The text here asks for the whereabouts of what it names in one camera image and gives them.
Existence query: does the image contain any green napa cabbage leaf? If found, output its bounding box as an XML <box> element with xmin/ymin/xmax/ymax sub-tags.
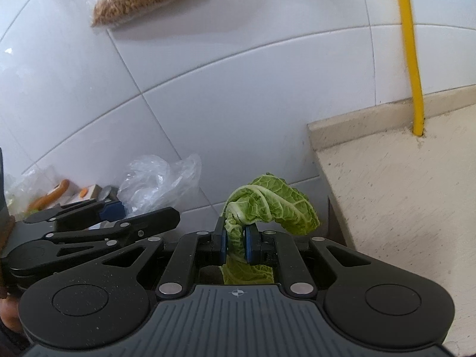
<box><xmin>219</xmin><ymin>173</ymin><xmax>320</xmax><ymax>285</ymax></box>

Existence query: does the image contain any clear plastic bin bag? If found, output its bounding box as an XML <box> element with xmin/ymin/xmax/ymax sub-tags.
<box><xmin>117</xmin><ymin>154</ymin><xmax>202</xmax><ymax>218</ymax></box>

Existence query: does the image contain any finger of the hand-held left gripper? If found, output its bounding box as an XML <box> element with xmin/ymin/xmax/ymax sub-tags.
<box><xmin>24</xmin><ymin>199</ymin><xmax>123</xmax><ymax>227</ymax></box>
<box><xmin>45</xmin><ymin>207</ymin><xmax>181</xmax><ymax>247</ymax></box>

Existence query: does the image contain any beige carton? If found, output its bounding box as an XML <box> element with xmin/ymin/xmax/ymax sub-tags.
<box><xmin>59</xmin><ymin>185</ymin><xmax>103</xmax><ymax>205</ymax></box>

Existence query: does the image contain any yellow pipe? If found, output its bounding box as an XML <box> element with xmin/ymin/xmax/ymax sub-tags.
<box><xmin>392</xmin><ymin>0</ymin><xmax>425</xmax><ymax>137</ymax></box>

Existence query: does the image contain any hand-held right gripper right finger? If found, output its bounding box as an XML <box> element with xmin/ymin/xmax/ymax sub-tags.
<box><xmin>243</xmin><ymin>225</ymin><xmax>372</xmax><ymax>298</ymax></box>

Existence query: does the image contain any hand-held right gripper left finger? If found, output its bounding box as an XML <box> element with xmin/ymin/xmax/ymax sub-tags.
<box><xmin>102</xmin><ymin>225</ymin><xmax>228</xmax><ymax>299</ymax></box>

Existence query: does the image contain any orange sausage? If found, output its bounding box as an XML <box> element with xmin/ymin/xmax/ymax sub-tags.
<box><xmin>28</xmin><ymin>179</ymin><xmax>71</xmax><ymax>211</ymax></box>

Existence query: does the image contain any person's left hand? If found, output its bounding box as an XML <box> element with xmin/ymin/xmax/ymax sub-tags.
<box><xmin>0</xmin><ymin>294</ymin><xmax>22</xmax><ymax>333</ymax></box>

